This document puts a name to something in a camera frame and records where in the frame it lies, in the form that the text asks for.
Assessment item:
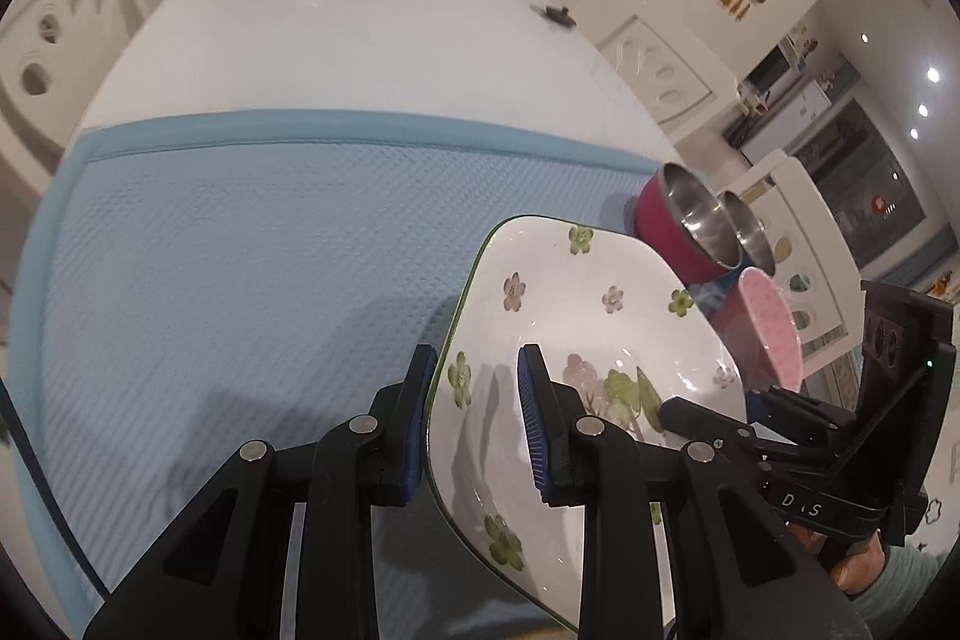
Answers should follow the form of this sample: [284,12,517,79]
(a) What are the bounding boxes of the light blue table mat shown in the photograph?
[19,111,683,640]

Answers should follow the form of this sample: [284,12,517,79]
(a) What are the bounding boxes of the dark glass cabinet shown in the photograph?
[795,100,938,270]

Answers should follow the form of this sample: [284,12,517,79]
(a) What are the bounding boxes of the person's right forearm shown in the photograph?
[855,542,947,633]

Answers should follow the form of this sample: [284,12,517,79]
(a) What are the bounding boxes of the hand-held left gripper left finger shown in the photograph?
[82,344,440,640]

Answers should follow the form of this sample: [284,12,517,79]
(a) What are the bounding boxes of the pink speckled bowl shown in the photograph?
[712,269,807,390]

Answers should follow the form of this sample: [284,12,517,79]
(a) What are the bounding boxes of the blue steel-lined bowl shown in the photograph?
[697,190,777,333]

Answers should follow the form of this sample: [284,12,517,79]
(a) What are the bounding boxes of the person's right hand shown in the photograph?
[829,531,890,597]

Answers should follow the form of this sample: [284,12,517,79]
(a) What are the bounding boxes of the microwave oven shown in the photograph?
[746,44,800,94]

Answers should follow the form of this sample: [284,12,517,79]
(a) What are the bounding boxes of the white dining chair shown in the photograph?
[596,14,740,142]
[0,0,147,161]
[724,149,863,378]

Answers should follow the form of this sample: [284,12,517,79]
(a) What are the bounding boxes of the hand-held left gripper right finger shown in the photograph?
[517,344,875,640]

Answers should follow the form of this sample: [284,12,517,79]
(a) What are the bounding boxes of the white floral square plate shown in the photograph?
[426,214,751,633]

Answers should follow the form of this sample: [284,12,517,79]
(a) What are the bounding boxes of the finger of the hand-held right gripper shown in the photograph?
[750,387,860,453]
[658,396,758,457]

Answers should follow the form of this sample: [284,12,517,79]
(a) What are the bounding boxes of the red steel-lined bowl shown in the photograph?
[634,161,743,285]

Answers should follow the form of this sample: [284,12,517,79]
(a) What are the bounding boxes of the thick black cable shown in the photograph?
[0,377,113,600]

